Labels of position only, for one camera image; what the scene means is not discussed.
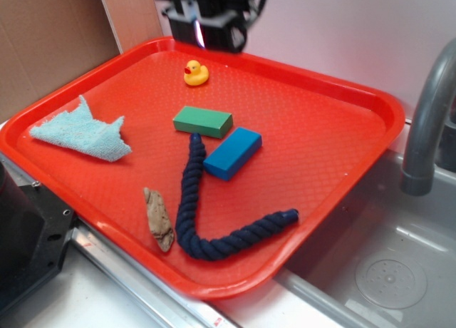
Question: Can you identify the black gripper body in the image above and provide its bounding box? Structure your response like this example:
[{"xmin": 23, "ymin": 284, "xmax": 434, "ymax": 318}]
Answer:
[{"xmin": 160, "ymin": 0, "xmax": 267, "ymax": 53}]

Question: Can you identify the green wooden block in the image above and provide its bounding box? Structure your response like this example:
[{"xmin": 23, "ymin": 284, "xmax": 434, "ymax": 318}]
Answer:
[{"xmin": 172, "ymin": 106, "xmax": 233, "ymax": 139}]

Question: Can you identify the blue wooden block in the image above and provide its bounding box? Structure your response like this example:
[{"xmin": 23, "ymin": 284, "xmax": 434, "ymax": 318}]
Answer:
[{"xmin": 203, "ymin": 128, "xmax": 262, "ymax": 181}]

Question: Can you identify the yellow rubber duck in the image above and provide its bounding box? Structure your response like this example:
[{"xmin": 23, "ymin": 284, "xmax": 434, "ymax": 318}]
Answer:
[{"xmin": 184, "ymin": 60, "xmax": 209, "ymax": 86}]

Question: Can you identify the red plastic tray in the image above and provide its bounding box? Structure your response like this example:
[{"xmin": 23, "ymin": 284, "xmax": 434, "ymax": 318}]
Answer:
[{"xmin": 1, "ymin": 38, "xmax": 405, "ymax": 299}]

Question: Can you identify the brown cardboard panel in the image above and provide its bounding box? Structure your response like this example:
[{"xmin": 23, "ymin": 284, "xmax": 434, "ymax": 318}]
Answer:
[{"xmin": 1, "ymin": 0, "xmax": 162, "ymax": 121}]

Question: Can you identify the light blue cloth rag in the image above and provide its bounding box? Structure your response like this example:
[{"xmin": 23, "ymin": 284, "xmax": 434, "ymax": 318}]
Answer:
[{"xmin": 29, "ymin": 96, "xmax": 132, "ymax": 163}]

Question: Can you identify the small driftwood piece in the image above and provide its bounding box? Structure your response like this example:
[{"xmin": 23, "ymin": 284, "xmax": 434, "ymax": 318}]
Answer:
[{"xmin": 143, "ymin": 188, "xmax": 175, "ymax": 253}]

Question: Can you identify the grey sink faucet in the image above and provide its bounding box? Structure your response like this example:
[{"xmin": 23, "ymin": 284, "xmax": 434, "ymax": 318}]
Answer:
[{"xmin": 400, "ymin": 40, "xmax": 455, "ymax": 196}]

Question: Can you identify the grey sink basin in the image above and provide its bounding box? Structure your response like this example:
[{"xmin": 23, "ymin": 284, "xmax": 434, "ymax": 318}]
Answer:
[{"xmin": 276, "ymin": 152, "xmax": 455, "ymax": 327}]

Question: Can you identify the dark navy rope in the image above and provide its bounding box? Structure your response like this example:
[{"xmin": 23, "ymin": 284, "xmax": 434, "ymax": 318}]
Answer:
[{"xmin": 175, "ymin": 132, "xmax": 299, "ymax": 262}]

